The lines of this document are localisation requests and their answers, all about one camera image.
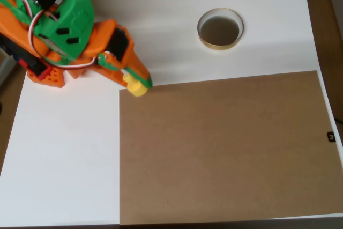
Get round gold-rimmed bowl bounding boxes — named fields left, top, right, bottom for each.
left=197, top=7, right=245, bottom=51

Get small yellow plastic piece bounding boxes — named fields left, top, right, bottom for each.
left=122, top=73, right=149, bottom=98

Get white red servo cable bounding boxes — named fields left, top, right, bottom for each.
left=8, top=0, right=98, bottom=71

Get black and red table clamp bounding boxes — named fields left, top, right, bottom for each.
left=0, top=33, right=53, bottom=80

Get brown fibreboard sheet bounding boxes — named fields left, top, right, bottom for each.
left=118, top=70, right=343, bottom=226

